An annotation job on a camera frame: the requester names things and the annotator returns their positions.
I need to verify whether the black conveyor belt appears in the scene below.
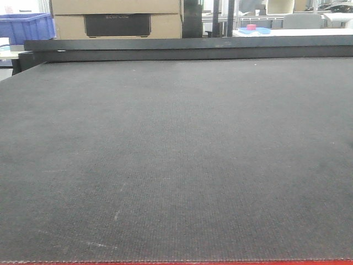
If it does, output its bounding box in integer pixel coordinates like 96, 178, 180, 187
1, 57, 352, 262

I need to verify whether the cardboard box with black print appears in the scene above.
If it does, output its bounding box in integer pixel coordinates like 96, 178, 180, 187
54, 14, 182, 40

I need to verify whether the upper cardboard box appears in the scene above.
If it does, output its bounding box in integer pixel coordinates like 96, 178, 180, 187
51, 0, 184, 15

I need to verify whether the black pillar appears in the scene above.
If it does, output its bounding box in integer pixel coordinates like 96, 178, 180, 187
182, 0, 203, 39

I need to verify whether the blue tray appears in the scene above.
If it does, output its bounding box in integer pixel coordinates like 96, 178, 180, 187
238, 27, 271, 35

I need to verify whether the red block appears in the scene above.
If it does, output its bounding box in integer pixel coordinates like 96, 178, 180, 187
247, 24, 256, 31

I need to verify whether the white background table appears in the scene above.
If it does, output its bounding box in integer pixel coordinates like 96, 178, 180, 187
233, 28, 352, 37

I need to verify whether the blue plastic crate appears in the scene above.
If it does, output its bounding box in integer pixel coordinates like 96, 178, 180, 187
1, 13, 56, 45

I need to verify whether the black conveyor end rail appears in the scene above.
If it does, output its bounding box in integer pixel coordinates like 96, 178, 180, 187
19, 35, 352, 71

